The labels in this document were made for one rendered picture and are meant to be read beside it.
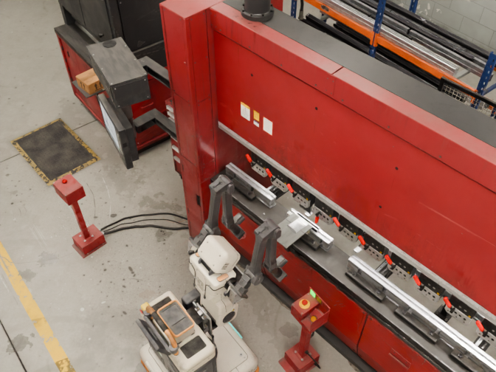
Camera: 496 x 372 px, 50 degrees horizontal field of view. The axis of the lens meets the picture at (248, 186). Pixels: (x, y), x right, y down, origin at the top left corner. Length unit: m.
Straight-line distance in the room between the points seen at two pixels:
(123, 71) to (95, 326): 2.12
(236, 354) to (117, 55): 2.23
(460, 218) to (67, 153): 4.26
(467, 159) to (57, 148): 4.49
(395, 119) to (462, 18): 5.03
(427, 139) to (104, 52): 2.15
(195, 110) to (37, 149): 2.81
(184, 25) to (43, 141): 3.24
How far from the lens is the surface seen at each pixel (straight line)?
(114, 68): 3.55
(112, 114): 3.74
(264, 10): 3.22
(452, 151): 2.58
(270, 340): 4.37
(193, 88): 3.56
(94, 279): 4.83
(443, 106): 2.73
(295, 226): 3.72
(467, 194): 2.70
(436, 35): 5.01
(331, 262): 3.73
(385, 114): 2.69
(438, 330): 3.60
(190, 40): 3.36
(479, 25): 7.52
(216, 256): 3.12
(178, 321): 3.44
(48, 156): 5.99
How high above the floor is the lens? 3.90
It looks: 47 degrees down
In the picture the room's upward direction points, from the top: straight up
